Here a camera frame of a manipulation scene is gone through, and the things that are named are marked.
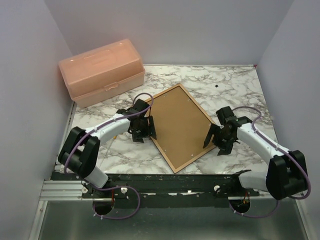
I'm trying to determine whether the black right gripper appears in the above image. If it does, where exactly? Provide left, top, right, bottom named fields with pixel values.
left=203, top=123, right=235, bottom=156

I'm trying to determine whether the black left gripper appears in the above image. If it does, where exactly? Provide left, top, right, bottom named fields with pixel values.
left=132, top=116, right=157, bottom=144

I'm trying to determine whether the blue wooden picture frame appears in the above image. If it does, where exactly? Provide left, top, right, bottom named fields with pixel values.
left=144, top=83, right=218, bottom=175

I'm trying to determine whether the brown frame backing board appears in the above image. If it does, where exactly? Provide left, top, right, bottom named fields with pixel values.
left=147, top=86, right=215, bottom=171

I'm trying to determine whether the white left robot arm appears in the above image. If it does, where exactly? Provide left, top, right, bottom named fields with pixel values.
left=57, top=99, right=157, bottom=198

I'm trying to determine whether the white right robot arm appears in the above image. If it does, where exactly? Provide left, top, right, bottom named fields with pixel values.
left=203, top=106, right=311, bottom=201

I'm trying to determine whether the pink plastic storage box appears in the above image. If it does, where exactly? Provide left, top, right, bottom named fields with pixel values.
left=58, top=39, right=145, bottom=108

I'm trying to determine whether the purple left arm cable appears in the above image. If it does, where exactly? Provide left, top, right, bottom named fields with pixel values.
left=63, top=92, right=155, bottom=221

